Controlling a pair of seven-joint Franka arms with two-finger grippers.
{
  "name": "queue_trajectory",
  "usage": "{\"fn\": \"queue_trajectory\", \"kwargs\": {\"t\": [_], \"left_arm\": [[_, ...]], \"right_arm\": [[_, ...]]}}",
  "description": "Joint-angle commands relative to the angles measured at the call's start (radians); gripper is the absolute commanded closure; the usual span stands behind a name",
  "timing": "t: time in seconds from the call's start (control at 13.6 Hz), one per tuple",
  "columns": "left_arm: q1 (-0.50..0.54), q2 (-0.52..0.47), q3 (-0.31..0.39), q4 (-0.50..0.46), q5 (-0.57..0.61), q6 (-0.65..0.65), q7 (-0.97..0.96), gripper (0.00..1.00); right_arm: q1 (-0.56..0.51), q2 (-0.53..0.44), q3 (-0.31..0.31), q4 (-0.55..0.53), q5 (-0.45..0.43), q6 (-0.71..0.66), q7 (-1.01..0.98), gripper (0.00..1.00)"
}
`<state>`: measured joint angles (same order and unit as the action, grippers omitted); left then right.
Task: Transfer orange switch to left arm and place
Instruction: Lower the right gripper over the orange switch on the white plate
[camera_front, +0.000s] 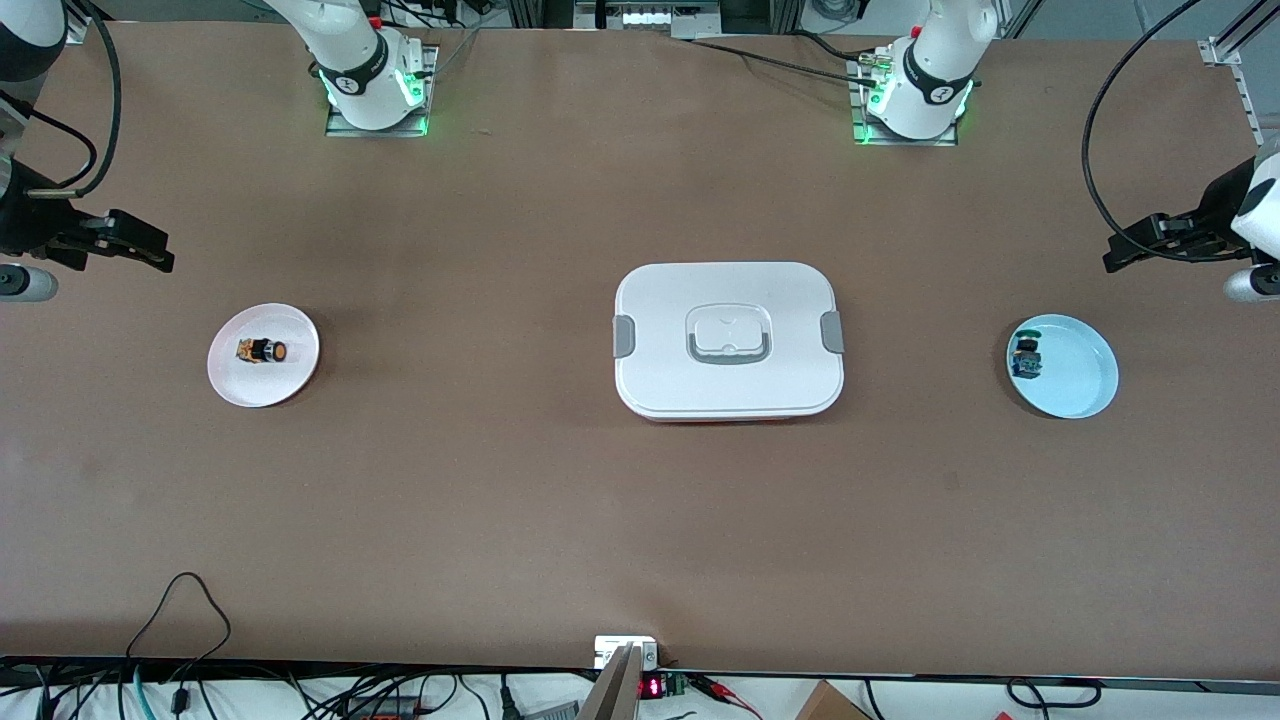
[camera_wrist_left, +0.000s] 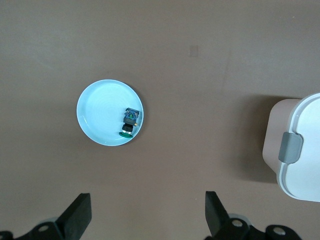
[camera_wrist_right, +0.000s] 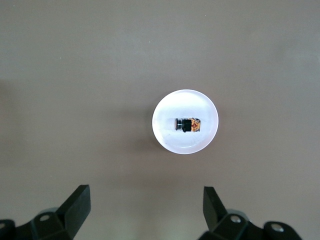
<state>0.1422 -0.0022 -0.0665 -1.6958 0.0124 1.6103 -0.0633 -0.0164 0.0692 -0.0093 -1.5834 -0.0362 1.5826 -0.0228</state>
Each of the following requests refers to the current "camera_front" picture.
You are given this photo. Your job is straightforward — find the light blue round plate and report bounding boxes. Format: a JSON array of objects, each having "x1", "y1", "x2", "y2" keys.
[{"x1": 1006, "y1": 314, "x2": 1120, "y2": 420}]

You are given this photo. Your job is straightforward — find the pink round plate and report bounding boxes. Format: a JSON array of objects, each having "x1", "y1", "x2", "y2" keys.
[{"x1": 207, "y1": 303, "x2": 321, "y2": 409}]

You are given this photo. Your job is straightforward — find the white lunch box grey clips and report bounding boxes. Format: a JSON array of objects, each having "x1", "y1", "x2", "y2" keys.
[{"x1": 612, "y1": 262, "x2": 846, "y2": 424}]

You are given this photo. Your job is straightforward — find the white power strip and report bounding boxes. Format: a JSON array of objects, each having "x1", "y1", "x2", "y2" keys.
[{"x1": 574, "y1": 0, "x2": 723, "y2": 39}]

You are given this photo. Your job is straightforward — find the brown cardboard box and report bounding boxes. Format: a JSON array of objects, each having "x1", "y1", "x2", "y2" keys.
[{"x1": 794, "y1": 680, "x2": 873, "y2": 720}]

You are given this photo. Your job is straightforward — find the red and black clip leads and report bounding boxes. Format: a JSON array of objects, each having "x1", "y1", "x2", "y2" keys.
[{"x1": 690, "y1": 674, "x2": 763, "y2": 720}]

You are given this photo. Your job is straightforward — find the aluminium frame profile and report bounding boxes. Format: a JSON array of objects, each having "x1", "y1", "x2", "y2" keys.
[{"x1": 1198, "y1": 0, "x2": 1280, "y2": 166}]

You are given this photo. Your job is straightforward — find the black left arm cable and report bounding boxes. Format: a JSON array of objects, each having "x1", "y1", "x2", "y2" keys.
[{"x1": 1081, "y1": 0, "x2": 1203, "y2": 263}]

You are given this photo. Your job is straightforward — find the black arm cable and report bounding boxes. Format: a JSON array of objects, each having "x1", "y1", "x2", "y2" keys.
[
  {"x1": 1081, "y1": 0, "x2": 1203, "y2": 263},
  {"x1": 24, "y1": 0, "x2": 124, "y2": 199}
]

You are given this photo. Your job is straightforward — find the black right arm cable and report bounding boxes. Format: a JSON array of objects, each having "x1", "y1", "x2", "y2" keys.
[{"x1": 24, "y1": 0, "x2": 124, "y2": 199}]

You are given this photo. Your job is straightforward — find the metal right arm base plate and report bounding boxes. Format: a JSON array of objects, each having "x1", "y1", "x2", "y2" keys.
[{"x1": 324, "y1": 44, "x2": 439, "y2": 139}]

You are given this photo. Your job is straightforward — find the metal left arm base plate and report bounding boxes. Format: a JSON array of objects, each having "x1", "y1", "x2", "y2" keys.
[{"x1": 850, "y1": 54, "x2": 960, "y2": 149}]

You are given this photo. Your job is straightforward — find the thin black looped cable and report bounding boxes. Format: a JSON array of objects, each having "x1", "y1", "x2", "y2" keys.
[{"x1": 124, "y1": 571, "x2": 234, "y2": 663}]

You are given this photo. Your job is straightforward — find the black cable across table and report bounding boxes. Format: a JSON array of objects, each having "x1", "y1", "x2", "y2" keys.
[{"x1": 688, "y1": 38, "x2": 883, "y2": 85}]

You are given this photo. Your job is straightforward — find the black coiled floor cable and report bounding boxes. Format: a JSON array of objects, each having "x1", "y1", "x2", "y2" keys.
[{"x1": 1006, "y1": 677, "x2": 1103, "y2": 710}]

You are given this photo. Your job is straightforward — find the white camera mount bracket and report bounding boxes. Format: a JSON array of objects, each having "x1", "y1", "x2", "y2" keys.
[{"x1": 593, "y1": 635, "x2": 660, "y2": 670}]

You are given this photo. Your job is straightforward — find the grey slanted metal post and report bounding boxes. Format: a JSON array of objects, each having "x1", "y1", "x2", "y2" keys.
[{"x1": 577, "y1": 644, "x2": 644, "y2": 720}]

